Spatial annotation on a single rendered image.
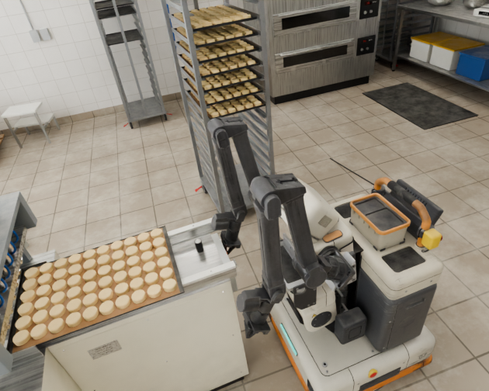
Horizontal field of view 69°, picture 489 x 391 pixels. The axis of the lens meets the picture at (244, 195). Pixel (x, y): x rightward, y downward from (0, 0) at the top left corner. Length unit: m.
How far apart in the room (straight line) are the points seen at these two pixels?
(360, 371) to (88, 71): 4.75
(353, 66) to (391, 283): 4.07
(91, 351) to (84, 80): 4.35
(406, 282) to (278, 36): 3.64
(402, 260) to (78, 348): 1.28
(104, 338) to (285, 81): 3.96
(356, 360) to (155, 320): 0.95
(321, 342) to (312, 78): 3.73
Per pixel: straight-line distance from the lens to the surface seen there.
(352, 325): 1.70
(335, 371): 1.85
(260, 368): 2.17
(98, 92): 5.50
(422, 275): 1.56
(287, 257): 1.52
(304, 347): 1.90
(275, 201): 0.89
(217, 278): 1.41
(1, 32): 5.46
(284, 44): 4.69
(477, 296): 2.65
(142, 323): 1.48
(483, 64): 5.00
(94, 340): 1.52
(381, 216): 1.60
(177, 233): 1.59
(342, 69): 5.18
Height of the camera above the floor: 1.93
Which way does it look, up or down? 37 degrees down
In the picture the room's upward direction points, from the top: 8 degrees counter-clockwise
